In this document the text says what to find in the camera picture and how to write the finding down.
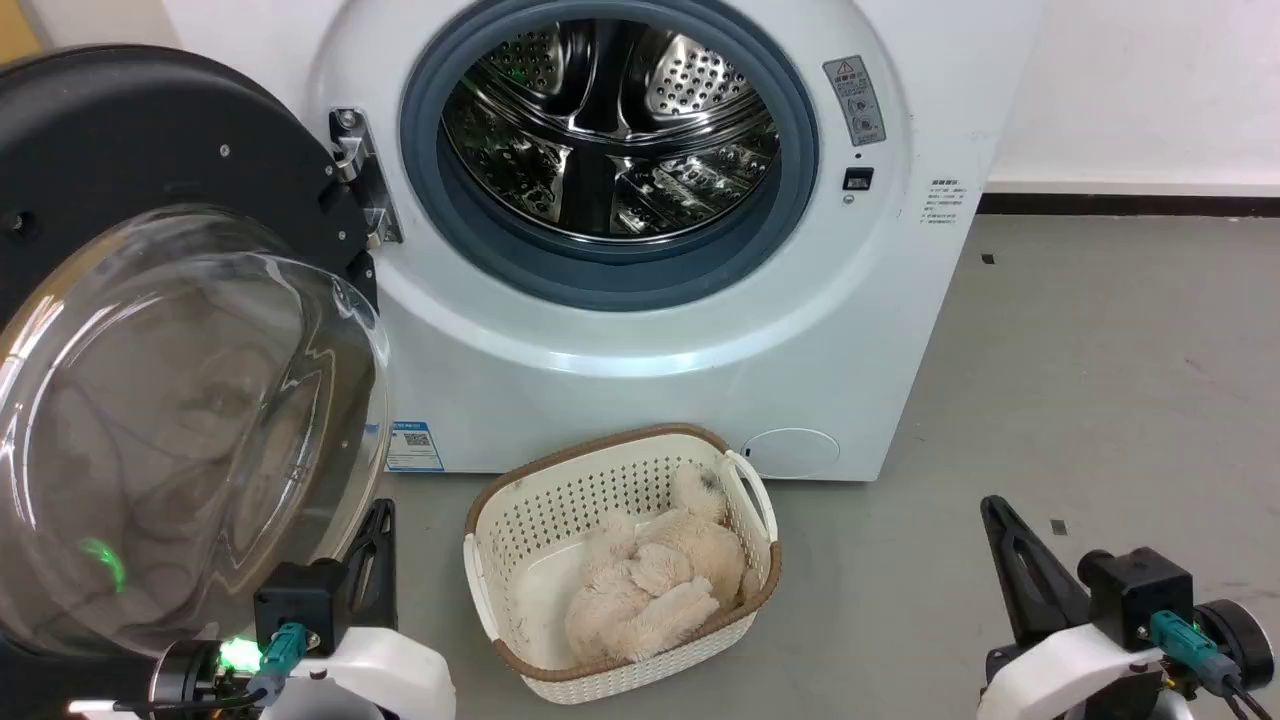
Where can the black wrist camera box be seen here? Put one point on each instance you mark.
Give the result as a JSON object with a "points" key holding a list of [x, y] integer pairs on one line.
{"points": [[300, 600], [1135, 595]]}

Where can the beige plush toy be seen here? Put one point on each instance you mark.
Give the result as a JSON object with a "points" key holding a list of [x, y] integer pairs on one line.
{"points": [[650, 590]]}

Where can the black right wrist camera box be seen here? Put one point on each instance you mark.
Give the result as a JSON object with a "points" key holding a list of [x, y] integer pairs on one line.
{"points": [[1135, 595]]}

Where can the black round glass washer door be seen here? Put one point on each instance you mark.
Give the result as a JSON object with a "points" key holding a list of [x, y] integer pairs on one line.
{"points": [[120, 130]]}

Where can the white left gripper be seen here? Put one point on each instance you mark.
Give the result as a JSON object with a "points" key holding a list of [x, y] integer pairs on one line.
{"points": [[390, 675]]}

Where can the metal door hinge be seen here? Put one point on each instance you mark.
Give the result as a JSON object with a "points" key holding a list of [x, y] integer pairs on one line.
{"points": [[365, 180]]}

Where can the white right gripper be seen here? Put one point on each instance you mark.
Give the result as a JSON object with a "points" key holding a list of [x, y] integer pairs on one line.
{"points": [[1070, 675]]}

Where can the stainless steel washer drum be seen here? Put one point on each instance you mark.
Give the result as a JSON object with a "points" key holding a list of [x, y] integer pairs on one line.
{"points": [[600, 130]]}

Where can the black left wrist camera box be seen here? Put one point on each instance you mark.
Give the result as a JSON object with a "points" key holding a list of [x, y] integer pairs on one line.
{"points": [[300, 600]]}

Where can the small printed text label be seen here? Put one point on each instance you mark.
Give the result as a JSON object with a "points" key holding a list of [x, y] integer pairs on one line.
{"points": [[943, 200]]}

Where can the cream laundry basket brown rim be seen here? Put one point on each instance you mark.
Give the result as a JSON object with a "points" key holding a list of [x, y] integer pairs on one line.
{"points": [[540, 520]]}

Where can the black door latch slot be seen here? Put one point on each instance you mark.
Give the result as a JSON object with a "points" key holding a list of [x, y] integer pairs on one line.
{"points": [[858, 179]]}

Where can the white front-load washing machine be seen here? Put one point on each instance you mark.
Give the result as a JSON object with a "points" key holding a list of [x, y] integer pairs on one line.
{"points": [[700, 400]]}

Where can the grey warning sticker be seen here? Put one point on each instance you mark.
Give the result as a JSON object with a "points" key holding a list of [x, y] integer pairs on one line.
{"points": [[855, 100]]}

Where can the blue white energy label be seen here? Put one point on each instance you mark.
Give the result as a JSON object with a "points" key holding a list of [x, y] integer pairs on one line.
{"points": [[414, 446]]}

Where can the black wall baseboard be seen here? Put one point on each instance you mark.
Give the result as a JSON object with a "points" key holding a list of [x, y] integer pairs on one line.
{"points": [[1130, 204]]}

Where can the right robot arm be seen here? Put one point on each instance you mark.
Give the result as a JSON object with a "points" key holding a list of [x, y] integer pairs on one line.
{"points": [[1245, 635]]}

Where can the round white filter cover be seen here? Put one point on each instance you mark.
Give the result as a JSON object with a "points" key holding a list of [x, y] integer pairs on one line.
{"points": [[790, 454]]}

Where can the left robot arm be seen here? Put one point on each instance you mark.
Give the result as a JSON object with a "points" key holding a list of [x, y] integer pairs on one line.
{"points": [[185, 675]]}

